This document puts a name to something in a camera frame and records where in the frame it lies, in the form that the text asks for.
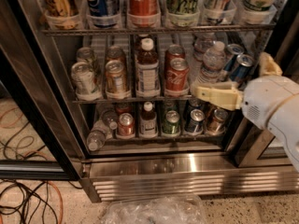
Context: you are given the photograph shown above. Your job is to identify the yellow top shelf bottle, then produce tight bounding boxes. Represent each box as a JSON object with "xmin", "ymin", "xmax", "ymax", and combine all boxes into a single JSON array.
[{"xmin": 45, "ymin": 0, "xmax": 78, "ymax": 18}]

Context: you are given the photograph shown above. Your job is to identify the silver can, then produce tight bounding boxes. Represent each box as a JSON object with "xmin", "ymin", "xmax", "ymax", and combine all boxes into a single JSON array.
[
  {"xmin": 71, "ymin": 62, "xmax": 98, "ymax": 95},
  {"xmin": 76, "ymin": 47, "xmax": 95, "ymax": 65}
]

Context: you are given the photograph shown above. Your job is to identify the open fridge door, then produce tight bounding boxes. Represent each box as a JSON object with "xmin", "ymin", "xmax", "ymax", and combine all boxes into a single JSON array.
[{"xmin": 0, "ymin": 0, "xmax": 85, "ymax": 180}]

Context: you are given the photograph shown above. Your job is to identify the lying water bottle front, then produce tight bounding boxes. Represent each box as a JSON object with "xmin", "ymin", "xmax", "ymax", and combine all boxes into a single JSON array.
[{"xmin": 87, "ymin": 120, "xmax": 109, "ymax": 151}]

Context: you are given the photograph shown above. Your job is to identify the blue energy can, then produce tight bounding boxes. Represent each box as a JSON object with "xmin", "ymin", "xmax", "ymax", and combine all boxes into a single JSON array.
[
  {"xmin": 219, "ymin": 43, "xmax": 244, "ymax": 81},
  {"xmin": 229, "ymin": 54, "xmax": 254, "ymax": 85}
]

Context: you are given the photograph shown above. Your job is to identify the brown juice bottle bottom shelf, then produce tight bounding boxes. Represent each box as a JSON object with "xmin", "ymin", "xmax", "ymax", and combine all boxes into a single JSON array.
[{"xmin": 140, "ymin": 102, "xmax": 157, "ymax": 137}]

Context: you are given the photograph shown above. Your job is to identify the tangled floor cables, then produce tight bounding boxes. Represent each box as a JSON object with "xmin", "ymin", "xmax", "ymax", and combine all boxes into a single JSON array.
[{"xmin": 0, "ymin": 107, "xmax": 83, "ymax": 224}]

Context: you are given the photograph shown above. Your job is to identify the blue pepsi bottle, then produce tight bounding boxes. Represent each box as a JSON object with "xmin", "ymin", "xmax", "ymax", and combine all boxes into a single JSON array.
[{"xmin": 83, "ymin": 0, "xmax": 121, "ymax": 20}]

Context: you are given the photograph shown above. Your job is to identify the silver can front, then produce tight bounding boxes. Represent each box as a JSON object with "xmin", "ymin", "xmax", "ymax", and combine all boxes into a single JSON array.
[{"xmin": 71, "ymin": 62, "xmax": 98, "ymax": 95}]

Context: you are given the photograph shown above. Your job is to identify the stainless steel fridge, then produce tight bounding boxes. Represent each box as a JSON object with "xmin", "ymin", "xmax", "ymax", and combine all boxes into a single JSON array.
[{"xmin": 6, "ymin": 0, "xmax": 299, "ymax": 203}]

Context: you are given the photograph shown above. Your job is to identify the blue energy can rear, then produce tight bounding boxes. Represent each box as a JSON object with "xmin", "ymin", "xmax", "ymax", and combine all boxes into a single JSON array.
[{"xmin": 219, "ymin": 43, "xmax": 244, "ymax": 81}]

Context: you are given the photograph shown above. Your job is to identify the silver can rear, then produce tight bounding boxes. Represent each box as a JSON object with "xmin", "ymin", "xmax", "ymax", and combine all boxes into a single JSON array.
[{"xmin": 76, "ymin": 47, "xmax": 95, "ymax": 65}]

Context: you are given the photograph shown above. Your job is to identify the lying water bottle rear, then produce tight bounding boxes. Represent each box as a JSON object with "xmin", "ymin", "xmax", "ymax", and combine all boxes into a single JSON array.
[{"xmin": 97, "ymin": 105, "xmax": 118, "ymax": 130}]

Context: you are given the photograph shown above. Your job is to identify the brown juice bottle shelf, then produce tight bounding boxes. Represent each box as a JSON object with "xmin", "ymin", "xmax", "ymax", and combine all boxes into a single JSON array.
[
  {"xmin": 135, "ymin": 38, "xmax": 160, "ymax": 97},
  {"xmin": 140, "ymin": 102, "xmax": 157, "ymax": 137}
]

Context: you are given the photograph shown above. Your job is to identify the red cola can rear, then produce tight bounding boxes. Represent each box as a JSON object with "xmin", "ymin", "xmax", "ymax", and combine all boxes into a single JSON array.
[{"xmin": 164, "ymin": 44, "xmax": 185, "ymax": 65}]

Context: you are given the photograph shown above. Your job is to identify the red cola bottle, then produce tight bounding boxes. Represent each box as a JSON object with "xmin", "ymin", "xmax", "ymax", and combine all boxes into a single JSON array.
[{"xmin": 129, "ymin": 0, "xmax": 158, "ymax": 16}]

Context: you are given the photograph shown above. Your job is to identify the clear water bottle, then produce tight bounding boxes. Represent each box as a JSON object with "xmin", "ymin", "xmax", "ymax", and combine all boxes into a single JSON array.
[
  {"xmin": 196, "ymin": 41, "xmax": 226, "ymax": 83},
  {"xmin": 193, "ymin": 33, "xmax": 217, "ymax": 62}
]

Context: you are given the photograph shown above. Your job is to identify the red can bottom shelf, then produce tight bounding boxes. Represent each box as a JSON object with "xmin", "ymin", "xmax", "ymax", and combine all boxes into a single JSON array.
[{"xmin": 118, "ymin": 113, "xmax": 135, "ymax": 136}]

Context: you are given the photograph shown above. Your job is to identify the lying water bottle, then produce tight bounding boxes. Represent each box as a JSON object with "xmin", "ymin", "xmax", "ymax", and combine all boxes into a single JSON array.
[
  {"xmin": 87, "ymin": 120, "xmax": 109, "ymax": 151},
  {"xmin": 97, "ymin": 105, "xmax": 118, "ymax": 130}
]

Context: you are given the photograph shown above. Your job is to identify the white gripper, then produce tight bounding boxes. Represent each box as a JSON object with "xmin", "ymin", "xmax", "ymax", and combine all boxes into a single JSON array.
[{"xmin": 191, "ymin": 52, "xmax": 299, "ymax": 129}]

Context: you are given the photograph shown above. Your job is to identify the gold can rear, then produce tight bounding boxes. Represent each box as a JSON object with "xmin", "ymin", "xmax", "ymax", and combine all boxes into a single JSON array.
[{"xmin": 106, "ymin": 46, "xmax": 126, "ymax": 63}]

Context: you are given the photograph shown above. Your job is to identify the green can bottom shelf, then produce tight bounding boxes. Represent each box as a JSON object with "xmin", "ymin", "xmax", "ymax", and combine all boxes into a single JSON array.
[{"xmin": 163, "ymin": 110, "xmax": 180, "ymax": 134}]

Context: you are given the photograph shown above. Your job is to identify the gold can front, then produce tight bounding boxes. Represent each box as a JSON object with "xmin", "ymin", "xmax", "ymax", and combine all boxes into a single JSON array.
[{"xmin": 105, "ymin": 60, "xmax": 127, "ymax": 93}]

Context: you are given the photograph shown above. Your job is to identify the bronze can bottom shelf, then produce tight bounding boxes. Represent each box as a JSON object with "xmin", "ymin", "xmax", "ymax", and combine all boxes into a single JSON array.
[{"xmin": 206, "ymin": 108, "xmax": 228, "ymax": 135}]

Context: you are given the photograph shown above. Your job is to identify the clear plastic bag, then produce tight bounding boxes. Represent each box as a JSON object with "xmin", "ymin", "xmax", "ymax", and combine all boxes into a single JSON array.
[{"xmin": 100, "ymin": 195, "xmax": 208, "ymax": 224}]

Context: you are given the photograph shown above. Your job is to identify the blue energy can front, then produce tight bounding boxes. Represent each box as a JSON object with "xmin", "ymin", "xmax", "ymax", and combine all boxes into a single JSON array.
[{"xmin": 229, "ymin": 54, "xmax": 254, "ymax": 85}]

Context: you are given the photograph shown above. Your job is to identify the blue can bottom shelf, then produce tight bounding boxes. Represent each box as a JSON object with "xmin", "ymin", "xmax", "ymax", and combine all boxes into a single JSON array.
[{"xmin": 184, "ymin": 109, "xmax": 205, "ymax": 133}]

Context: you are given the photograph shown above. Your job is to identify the clear water bottle rear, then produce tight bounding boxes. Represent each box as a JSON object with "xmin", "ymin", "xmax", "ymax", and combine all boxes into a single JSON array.
[{"xmin": 193, "ymin": 33, "xmax": 217, "ymax": 62}]

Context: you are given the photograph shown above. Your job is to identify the gold can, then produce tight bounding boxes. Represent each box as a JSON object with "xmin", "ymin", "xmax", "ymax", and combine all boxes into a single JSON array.
[
  {"xmin": 105, "ymin": 60, "xmax": 127, "ymax": 93},
  {"xmin": 106, "ymin": 46, "xmax": 126, "ymax": 63}
]

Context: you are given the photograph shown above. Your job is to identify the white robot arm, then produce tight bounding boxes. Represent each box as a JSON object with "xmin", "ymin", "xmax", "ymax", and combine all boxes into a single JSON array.
[{"xmin": 191, "ymin": 52, "xmax": 299, "ymax": 170}]

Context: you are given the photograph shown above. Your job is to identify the brown juice bottle middle shelf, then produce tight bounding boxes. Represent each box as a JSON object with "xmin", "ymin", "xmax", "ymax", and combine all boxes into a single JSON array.
[{"xmin": 135, "ymin": 38, "xmax": 160, "ymax": 97}]

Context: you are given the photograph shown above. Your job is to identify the red cola can front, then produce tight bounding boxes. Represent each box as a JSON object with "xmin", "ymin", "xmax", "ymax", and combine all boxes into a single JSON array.
[{"xmin": 165, "ymin": 58, "xmax": 189, "ymax": 91}]

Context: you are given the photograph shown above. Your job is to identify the red cola can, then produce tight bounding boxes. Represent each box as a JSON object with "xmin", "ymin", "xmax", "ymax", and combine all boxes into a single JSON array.
[
  {"xmin": 165, "ymin": 58, "xmax": 189, "ymax": 91},
  {"xmin": 164, "ymin": 44, "xmax": 185, "ymax": 65}
]

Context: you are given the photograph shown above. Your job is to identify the clear water bottle front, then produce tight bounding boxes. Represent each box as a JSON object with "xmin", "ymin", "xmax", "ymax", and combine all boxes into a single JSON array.
[{"xmin": 196, "ymin": 41, "xmax": 226, "ymax": 83}]

